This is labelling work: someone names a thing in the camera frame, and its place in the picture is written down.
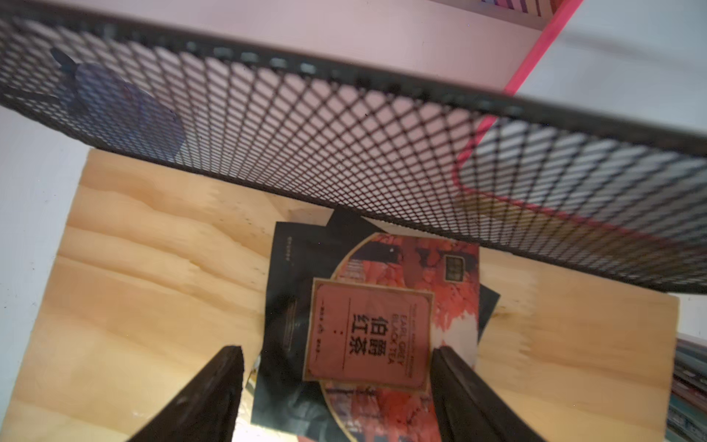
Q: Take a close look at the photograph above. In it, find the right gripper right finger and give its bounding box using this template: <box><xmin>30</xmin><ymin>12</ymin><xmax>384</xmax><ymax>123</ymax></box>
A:
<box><xmin>430</xmin><ymin>346</ymin><xmax>544</xmax><ymax>442</ymax></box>

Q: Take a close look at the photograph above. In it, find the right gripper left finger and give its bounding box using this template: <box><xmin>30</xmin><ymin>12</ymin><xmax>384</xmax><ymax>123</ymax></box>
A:
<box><xmin>130</xmin><ymin>345</ymin><xmax>245</xmax><ymax>442</ymax></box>

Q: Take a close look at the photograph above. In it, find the blue lidded pencil tube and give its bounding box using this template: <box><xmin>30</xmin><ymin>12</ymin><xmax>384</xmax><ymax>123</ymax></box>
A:
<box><xmin>665</xmin><ymin>333</ymin><xmax>706</xmax><ymax>441</ymax></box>

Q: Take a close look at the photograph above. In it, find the black wire two-tier shelf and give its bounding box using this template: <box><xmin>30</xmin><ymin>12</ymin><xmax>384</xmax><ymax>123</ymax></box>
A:
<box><xmin>1</xmin><ymin>1</ymin><xmax>706</xmax><ymax>329</ymax></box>

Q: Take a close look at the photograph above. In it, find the pink framed whiteboard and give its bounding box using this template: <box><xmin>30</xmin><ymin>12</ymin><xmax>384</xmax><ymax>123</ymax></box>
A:
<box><xmin>455</xmin><ymin>1</ymin><xmax>706</xmax><ymax>238</ymax></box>

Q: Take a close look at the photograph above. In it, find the earl grey red tea bag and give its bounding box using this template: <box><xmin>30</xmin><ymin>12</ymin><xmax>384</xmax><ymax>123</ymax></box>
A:
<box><xmin>252</xmin><ymin>211</ymin><xmax>499</xmax><ymax>441</ymax></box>

